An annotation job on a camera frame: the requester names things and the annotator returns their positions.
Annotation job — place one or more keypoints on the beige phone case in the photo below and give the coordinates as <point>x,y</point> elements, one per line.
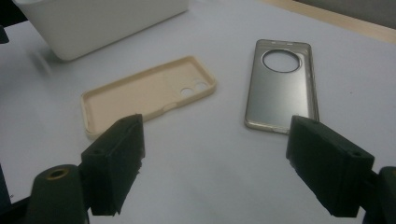
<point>137,96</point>

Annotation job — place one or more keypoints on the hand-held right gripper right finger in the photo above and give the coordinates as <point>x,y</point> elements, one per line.
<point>330,168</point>

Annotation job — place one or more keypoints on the white table mat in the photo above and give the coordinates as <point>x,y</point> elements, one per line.
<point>205,174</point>

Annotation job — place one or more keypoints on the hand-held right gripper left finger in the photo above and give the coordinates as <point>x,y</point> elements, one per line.
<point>115,161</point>

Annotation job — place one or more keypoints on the white plastic box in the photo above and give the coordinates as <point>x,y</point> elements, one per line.
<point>99,25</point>

